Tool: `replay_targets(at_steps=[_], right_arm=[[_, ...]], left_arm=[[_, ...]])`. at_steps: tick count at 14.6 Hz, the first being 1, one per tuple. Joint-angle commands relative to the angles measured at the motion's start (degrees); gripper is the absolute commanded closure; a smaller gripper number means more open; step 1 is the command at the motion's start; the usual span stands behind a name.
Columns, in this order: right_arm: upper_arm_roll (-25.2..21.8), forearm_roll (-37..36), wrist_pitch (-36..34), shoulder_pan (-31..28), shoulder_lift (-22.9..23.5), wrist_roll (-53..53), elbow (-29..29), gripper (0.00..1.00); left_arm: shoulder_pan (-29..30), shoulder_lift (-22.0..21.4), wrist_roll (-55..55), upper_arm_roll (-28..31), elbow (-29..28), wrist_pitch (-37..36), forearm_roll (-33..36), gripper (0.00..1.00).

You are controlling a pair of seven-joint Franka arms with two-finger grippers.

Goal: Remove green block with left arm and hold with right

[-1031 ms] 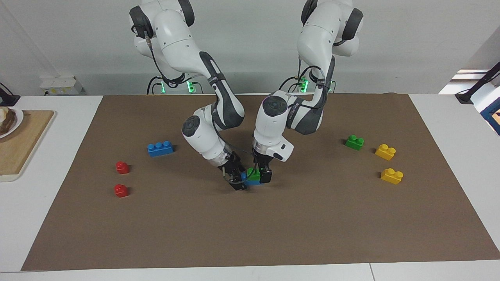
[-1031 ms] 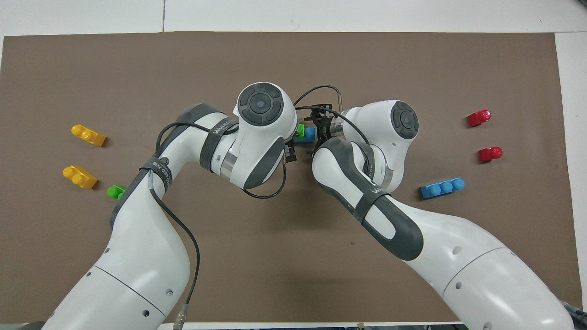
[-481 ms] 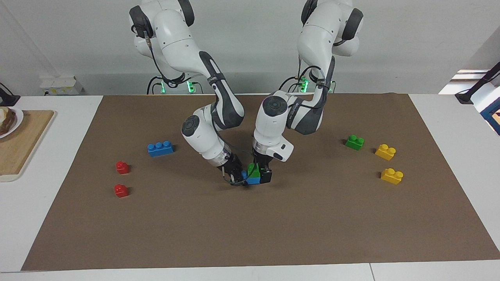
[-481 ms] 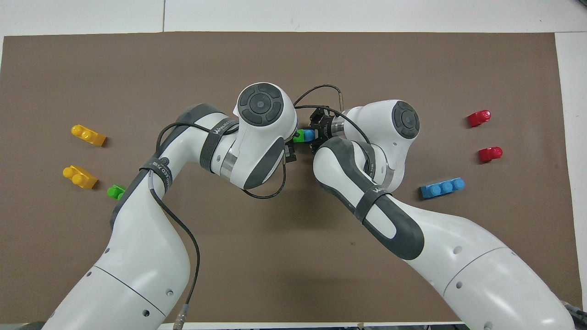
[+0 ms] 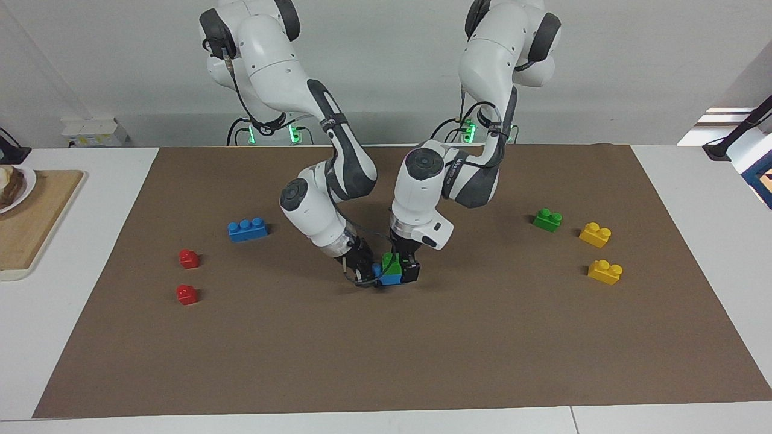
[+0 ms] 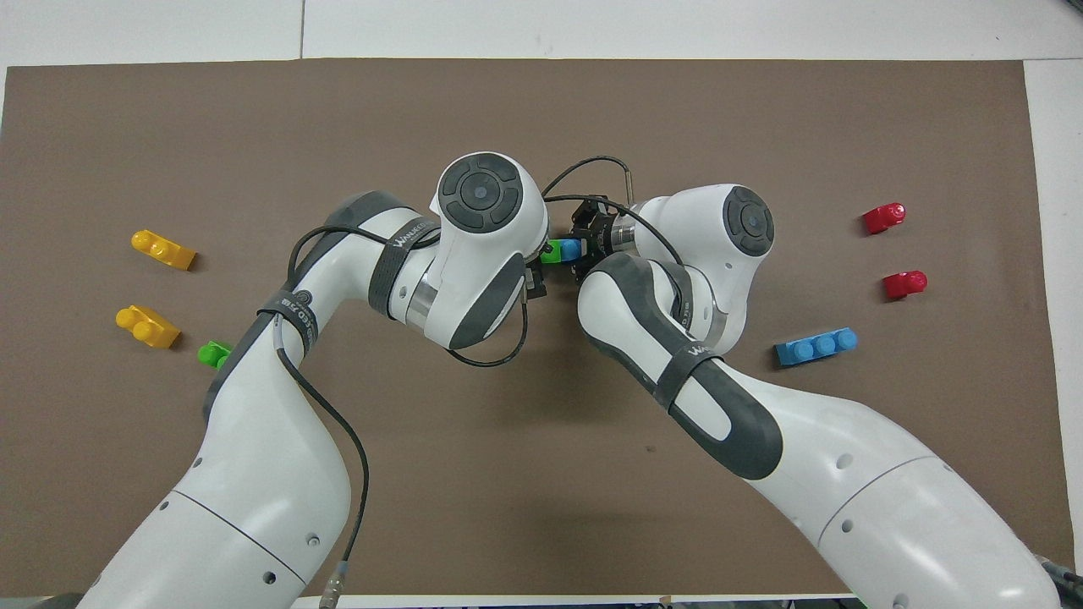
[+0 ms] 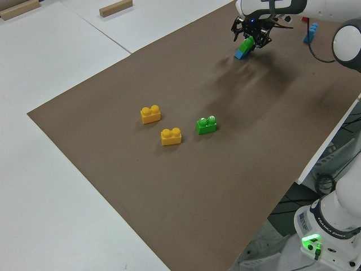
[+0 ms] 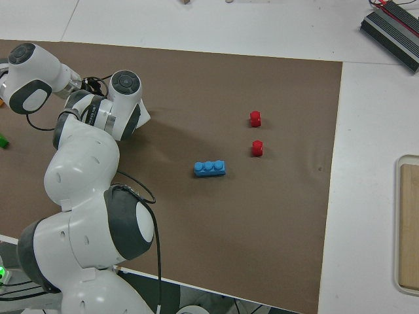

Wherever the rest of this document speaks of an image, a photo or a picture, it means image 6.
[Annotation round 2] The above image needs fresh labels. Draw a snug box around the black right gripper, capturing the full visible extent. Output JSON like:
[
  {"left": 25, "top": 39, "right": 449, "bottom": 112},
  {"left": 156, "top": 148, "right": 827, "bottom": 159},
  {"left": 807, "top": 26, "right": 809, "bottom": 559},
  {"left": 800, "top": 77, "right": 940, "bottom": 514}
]
[{"left": 569, "top": 197, "right": 619, "bottom": 285}]

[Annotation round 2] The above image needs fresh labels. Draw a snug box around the red one-stud block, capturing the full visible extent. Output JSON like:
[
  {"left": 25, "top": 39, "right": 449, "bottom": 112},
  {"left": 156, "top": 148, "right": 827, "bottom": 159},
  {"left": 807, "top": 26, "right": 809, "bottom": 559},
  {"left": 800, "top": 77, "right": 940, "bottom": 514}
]
[
  {"left": 861, "top": 202, "right": 907, "bottom": 235},
  {"left": 882, "top": 270, "right": 929, "bottom": 302}
]

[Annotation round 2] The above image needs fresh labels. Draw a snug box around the yellow two-stud block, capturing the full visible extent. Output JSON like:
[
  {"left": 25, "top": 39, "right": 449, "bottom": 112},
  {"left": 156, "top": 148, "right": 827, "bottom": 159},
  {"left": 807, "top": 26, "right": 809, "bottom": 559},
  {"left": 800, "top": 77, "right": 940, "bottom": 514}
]
[
  {"left": 131, "top": 229, "right": 197, "bottom": 271},
  {"left": 115, "top": 305, "right": 183, "bottom": 349}
]

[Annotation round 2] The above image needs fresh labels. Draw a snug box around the brown table mat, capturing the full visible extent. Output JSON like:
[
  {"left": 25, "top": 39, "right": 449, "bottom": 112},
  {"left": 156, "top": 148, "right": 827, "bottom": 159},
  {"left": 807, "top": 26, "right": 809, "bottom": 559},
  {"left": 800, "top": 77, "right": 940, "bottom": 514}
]
[{"left": 0, "top": 58, "right": 1069, "bottom": 598}]

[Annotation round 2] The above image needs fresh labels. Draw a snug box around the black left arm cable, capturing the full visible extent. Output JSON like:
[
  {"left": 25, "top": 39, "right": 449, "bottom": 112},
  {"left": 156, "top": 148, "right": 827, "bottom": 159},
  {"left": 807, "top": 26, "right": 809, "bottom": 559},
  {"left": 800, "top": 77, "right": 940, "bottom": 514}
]
[{"left": 272, "top": 222, "right": 531, "bottom": 609}]

